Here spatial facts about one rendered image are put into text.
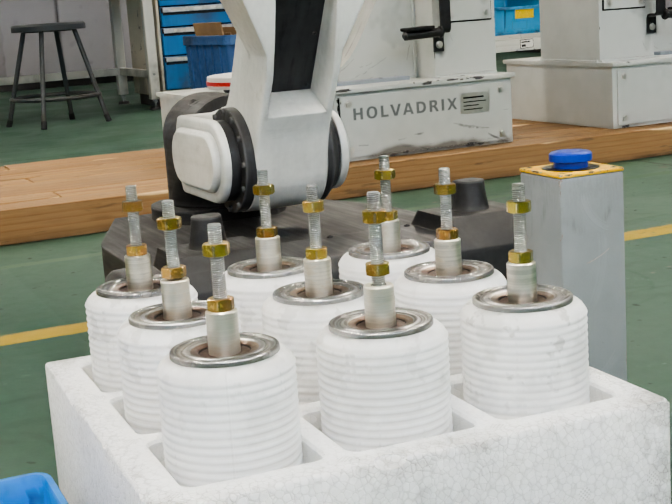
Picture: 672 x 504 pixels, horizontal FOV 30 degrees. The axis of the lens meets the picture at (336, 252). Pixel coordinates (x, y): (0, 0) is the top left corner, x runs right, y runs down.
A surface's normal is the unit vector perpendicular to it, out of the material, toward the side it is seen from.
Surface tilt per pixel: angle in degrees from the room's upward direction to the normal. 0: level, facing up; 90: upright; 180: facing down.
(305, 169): 106
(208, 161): 90
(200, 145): 90
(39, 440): 0
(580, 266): 90
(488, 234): 45
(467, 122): 90
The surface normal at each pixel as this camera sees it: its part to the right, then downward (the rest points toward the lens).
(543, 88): -0.91, 0.14
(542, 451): 0.39, 0.16
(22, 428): -0.07, -0.98
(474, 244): 0.26, -0.57
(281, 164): 0.42, 0.42
